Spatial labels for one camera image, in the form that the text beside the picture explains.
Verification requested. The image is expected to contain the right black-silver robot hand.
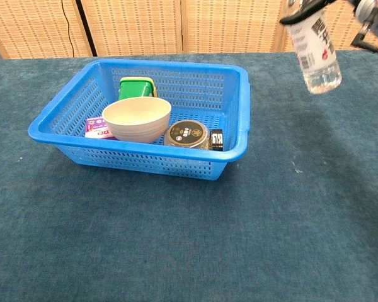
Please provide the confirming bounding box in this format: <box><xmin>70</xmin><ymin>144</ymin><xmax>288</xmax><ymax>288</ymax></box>
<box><xmin>279</xmin><ymin>0</ymin><xmax>355</xmax><ymax>26</ymax></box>

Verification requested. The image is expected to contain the clear white-label water bottle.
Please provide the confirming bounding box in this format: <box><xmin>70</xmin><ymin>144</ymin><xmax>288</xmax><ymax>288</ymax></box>
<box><xmin>285</xmin><ymin>8</ymin><xmax>343</xmax><ymax>95</ymax></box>

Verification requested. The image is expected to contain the round jar with black cap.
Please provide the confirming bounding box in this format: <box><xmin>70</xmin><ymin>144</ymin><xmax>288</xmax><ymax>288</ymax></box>
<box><xmin>163</xmin><ymin>120</ymin><xmax>224</xmax><ymax>152</ymax></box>

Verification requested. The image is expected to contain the green container with yellow lid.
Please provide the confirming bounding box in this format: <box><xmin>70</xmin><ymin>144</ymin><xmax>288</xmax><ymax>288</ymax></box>
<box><xmin>118</xmin><ymin>76</ymin><xmax>158</xmax><ymax>101</ymax></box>

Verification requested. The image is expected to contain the beige bowl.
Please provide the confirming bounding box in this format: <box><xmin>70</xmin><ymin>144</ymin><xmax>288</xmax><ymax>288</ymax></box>
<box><xmin>101</xmin><ymin>96</ymin><xmax>173</xmax><ymax>144</ymax></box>

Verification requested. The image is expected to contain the small purple box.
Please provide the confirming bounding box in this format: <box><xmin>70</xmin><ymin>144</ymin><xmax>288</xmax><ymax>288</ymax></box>
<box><xmin>84</xmin><ymin>116</ymin><xmax>117</xmax><ymax>141</ymax></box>

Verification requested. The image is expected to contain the blue perforated plastic basket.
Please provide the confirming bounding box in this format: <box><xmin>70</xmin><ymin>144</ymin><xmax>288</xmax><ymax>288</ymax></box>
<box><xmin>27</xmin><ymin>58</ymin><xmax>251</xmax><ymax>181</ymax></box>

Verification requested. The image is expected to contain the bamboo folding screen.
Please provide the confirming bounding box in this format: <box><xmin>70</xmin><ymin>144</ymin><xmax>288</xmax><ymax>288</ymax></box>
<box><xmin>0</xmin><ymin>0</ymin><xmax>378</xmax><ymax>60</ymax></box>

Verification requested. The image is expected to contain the teal table mat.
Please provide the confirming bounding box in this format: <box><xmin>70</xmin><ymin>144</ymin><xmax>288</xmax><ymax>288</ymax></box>
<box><xmin>0</xmin><ymin>50</ymin><xmax>378</xmax><ymax>302</ymax></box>

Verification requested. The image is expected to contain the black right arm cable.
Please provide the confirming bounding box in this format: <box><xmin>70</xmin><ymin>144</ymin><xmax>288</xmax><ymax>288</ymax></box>
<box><xmin>351</xmin><ymin>20</ymin><xmax>378</xmax><ymax>62</ymax></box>

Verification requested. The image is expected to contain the thin black hanging cable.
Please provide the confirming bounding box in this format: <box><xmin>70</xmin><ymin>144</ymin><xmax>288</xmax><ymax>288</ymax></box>
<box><xmin>61</xmin><ymin>0</ymin><xmax>76</xmax><ymax>57</ymax></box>

